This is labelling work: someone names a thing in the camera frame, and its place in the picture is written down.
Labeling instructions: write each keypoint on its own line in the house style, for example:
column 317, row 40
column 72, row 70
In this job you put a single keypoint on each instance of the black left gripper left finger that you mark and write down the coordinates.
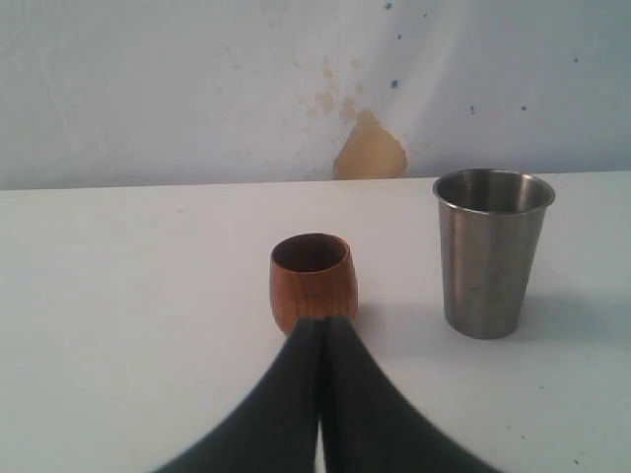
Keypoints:
column 274, row 429

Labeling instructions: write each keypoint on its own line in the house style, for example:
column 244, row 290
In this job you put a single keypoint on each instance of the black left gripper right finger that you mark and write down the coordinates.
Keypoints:
column 367, row 424

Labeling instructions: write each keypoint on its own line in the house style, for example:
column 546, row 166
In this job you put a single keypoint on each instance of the steel metal cup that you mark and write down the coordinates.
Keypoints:
column 490, row 223

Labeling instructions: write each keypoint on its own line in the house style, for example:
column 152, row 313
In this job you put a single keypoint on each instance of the round wooden cup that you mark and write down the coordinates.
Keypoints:
column 312, row 275

